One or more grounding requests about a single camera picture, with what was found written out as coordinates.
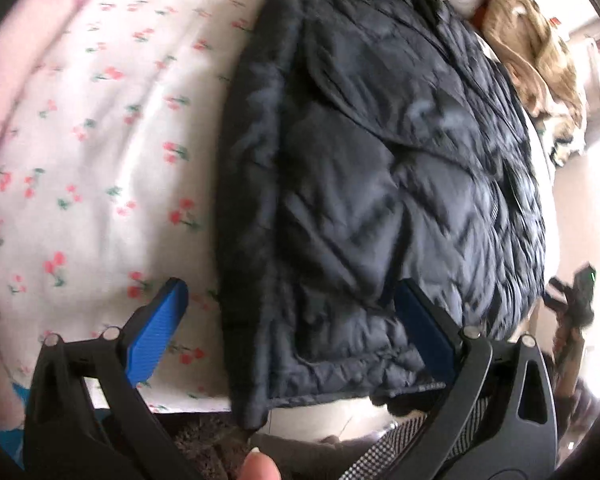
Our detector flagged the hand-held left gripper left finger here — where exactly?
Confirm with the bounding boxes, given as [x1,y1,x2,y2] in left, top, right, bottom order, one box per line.
[22,277,201,480]

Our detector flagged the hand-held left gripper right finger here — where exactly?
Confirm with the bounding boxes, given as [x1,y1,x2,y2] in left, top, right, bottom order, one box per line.
[375,279,559,480]

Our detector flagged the black quilted puffer jacket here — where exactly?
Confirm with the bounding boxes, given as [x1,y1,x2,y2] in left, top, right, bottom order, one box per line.
[214,0,548,432]

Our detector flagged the person's left hand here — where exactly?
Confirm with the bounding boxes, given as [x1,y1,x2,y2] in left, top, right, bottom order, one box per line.
[237,451,281,480]

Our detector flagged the black white checked cloth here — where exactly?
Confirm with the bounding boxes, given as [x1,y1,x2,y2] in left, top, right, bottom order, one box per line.
[337,407,463,480]

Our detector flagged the brown shaggy rug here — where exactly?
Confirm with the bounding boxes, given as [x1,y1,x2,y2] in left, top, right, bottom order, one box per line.
[172,410,262,480]

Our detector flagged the floral bed sheet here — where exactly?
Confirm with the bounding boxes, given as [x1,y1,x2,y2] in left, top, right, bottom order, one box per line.
[0,0,271,413]

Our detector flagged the grey cloth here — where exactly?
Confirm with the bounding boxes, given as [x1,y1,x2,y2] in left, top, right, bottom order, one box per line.
[250,430,366,480]

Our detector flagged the blue cloth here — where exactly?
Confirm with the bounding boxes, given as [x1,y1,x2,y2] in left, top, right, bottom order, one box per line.
[0,380,36,466]

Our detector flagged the tan furry blanket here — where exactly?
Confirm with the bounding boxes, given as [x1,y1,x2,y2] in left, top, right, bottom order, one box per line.
[480,0,588,168]

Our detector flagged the pale pink blanket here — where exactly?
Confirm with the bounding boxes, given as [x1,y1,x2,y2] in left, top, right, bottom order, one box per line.
[0,0,131,201]

